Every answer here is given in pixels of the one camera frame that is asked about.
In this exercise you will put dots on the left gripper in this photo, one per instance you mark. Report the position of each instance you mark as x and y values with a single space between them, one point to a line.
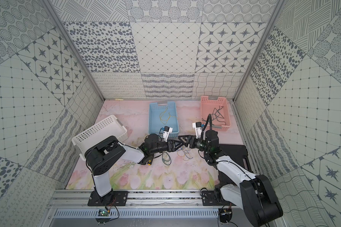
172 144

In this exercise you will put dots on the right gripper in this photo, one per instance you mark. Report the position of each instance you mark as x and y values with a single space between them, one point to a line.
193 137

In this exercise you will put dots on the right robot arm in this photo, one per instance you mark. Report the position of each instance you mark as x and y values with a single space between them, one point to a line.
252 193

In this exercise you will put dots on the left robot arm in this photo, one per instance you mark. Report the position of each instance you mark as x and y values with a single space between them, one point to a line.
101 157

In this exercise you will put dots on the black yellow screwdriver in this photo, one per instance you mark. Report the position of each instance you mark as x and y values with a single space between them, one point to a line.
150 160

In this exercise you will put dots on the blue perforated basket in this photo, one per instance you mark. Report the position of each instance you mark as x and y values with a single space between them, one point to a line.
163 114

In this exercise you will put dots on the pink perforated basket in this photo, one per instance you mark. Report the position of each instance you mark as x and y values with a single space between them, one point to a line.
217 107

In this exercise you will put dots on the white perforated basket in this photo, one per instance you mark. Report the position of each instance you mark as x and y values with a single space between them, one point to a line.
100 131

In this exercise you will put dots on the right circuit board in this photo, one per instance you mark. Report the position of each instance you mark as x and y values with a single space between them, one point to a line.
225 215

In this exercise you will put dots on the circuit board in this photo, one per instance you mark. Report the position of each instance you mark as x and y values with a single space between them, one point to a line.
225 215
103 213

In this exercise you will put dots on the left circuit board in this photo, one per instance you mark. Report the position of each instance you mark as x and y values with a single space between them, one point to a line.
103 213

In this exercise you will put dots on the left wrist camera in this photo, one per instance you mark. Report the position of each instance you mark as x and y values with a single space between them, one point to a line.
166 131

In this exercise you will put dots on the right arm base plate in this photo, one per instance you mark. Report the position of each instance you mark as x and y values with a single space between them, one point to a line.
210 199

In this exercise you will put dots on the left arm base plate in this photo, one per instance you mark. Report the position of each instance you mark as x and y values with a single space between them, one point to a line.
117 198

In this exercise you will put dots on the aluminium rail frame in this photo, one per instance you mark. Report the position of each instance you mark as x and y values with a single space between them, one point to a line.
78 199

